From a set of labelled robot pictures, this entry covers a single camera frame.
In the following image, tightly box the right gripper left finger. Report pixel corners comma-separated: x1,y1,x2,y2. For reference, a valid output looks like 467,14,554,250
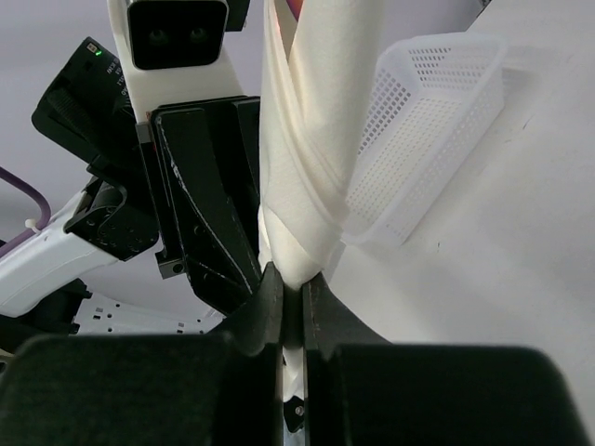
1,265,284,445

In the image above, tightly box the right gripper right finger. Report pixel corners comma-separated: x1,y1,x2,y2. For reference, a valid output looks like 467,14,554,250
301,276,587,445

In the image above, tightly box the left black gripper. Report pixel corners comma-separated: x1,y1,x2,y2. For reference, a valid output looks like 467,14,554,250
137,95,260,315

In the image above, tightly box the white paper napkin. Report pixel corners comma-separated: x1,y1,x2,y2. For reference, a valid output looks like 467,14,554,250
258,1,385,399

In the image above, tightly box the iridescent gold spoon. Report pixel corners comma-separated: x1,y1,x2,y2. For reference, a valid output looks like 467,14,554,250
286,0,304,21

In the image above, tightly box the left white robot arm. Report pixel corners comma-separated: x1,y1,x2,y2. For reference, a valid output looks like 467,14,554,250
1,38,261,353

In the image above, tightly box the large white perforated basket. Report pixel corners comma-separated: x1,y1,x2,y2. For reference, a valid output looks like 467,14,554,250
342,33,508,246

